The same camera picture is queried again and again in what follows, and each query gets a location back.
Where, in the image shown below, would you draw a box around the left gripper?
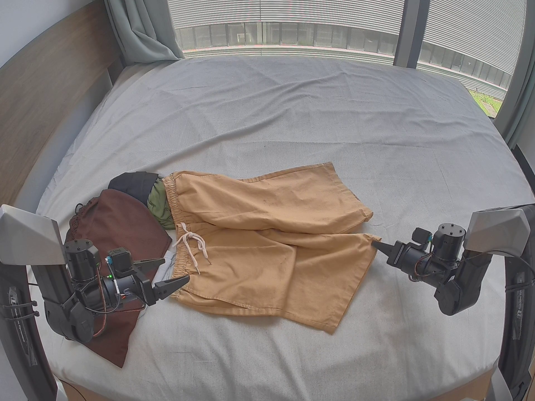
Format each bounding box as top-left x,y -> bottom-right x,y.
111,257 -> 191,307

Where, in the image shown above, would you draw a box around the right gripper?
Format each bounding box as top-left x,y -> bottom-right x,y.
387,243 -> 423,275

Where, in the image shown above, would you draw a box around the tan shorts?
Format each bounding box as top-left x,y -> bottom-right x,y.
162,162 -> 382,334

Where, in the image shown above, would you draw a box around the bed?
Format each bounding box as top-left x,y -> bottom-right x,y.
0,0 -> 535,401

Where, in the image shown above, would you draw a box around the brown garment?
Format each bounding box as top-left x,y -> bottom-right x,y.
65,188 -> 174,368

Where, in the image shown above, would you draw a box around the green garment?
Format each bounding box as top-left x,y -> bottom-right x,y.
147,177 -> 176,231

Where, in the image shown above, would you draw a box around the black garment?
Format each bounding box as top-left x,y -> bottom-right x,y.
109,172 -> 164,208

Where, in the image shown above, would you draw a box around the grey-green curtain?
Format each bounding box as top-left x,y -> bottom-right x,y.
100,0 -> 184,67

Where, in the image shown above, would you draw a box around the window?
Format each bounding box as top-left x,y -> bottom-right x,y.
161,0 -> 535,149

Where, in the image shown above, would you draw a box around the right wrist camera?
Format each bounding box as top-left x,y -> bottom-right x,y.
412,227 -> 431,250

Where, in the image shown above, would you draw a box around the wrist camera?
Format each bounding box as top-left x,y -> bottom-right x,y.
105,248 -> 133,279
412,227 -> 431,250

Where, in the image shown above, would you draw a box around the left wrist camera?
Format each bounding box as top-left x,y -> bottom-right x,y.
105,248 -> 133,279

